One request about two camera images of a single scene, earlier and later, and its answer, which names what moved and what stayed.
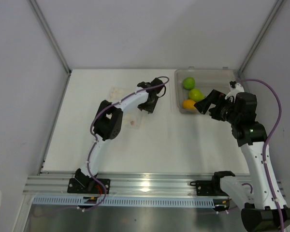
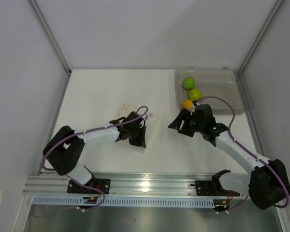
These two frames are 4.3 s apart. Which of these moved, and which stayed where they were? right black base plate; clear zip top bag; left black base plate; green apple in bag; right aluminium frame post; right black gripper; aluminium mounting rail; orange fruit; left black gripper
Moved: right black gripper; left black gripper; clear zip top bag
Stayed: green apple in bag; orange fruit; right aluminium frame post; aluminium mounting rail; left black base plate; right black base plate
